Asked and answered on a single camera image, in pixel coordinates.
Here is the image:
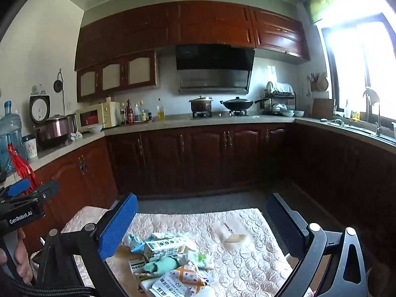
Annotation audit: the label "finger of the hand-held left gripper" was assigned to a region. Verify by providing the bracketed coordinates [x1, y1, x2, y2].
[29, 180, 60, 204]
[5, 178, 32, 197]

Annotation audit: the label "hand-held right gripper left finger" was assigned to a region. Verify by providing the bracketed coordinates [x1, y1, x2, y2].
[31, 193, 138, 297]

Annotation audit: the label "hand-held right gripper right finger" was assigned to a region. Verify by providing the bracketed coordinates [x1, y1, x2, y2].
[266, 193, 376, 297]

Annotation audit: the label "light blue wrapper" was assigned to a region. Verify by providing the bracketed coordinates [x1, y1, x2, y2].
[123, 233, 146, 254]

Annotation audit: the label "green label box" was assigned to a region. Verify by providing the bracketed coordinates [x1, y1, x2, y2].
[128, 258, 149, 277]

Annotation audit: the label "white green milk carton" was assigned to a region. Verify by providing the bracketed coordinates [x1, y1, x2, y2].
[144, 237, 186, 262]

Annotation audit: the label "mint green packet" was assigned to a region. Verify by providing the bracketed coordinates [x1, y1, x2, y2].
[144, 257, 181, 274]

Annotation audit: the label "orange white snack packet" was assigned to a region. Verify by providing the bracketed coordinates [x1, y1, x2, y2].
[148, 261, 211, 297]

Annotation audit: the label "white green wrapper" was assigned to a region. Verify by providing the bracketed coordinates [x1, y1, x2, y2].
[186, 250, 214, 270]

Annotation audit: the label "person's left hand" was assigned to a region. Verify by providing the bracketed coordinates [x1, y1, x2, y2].
[0, 228, 34, 285]

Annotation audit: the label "red tassel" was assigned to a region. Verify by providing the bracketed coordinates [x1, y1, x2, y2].
[8, 144, 38, 194]

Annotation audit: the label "white floral cup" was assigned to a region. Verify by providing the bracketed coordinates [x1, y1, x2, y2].
[22, 135, 38, 160]

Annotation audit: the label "wooden comb in clear pack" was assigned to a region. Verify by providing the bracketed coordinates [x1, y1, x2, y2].
[218, 221, 249, 245]

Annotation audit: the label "pink quilted table cover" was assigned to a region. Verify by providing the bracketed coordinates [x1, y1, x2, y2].
[60, 207, 297, 297]

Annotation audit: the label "blue water jug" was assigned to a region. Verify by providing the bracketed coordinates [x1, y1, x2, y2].
[0, 100, 28, 174]

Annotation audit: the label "pink rice cooker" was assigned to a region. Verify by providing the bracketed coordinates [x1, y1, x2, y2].
[29, 95, 69, 149]

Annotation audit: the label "cream microwave oven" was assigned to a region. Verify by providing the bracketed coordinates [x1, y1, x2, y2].
[76, 101, 121, 132]

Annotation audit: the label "dark wooden base cabinets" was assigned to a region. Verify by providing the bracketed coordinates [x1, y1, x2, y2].
[0, 123, 396, 254]

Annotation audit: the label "black dish rack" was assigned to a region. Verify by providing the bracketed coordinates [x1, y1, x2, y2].
[264, 82, 297, 116]

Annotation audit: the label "wooden cutting board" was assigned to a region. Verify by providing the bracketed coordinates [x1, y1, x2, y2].
[312, 98, 335, 119]

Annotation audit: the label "gas stove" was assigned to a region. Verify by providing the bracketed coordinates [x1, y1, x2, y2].
[192, 110, 250, 119]

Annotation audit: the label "black wok with lid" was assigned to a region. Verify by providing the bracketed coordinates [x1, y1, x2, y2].
[220, 97, 270, 111]

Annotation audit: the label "steel faucet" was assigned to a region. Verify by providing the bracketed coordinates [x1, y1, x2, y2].
[365, 87, 384, 136]

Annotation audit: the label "bronze pot with lid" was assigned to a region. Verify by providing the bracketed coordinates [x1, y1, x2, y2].
[189, 96, 214, 113]

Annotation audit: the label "black range hood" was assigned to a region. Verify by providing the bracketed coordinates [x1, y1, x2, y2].
[176, 45, 255, 95]

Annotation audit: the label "kitchen window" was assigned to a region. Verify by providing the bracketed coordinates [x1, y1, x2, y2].
[309, 0, 396, 121]

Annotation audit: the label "wall cabinet with frosted doors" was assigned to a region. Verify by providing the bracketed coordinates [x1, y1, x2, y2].
[76, 49, 161, 103]

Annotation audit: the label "wooden wall cabinet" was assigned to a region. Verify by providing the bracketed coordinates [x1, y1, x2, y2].
[75, 1, 311, 71]

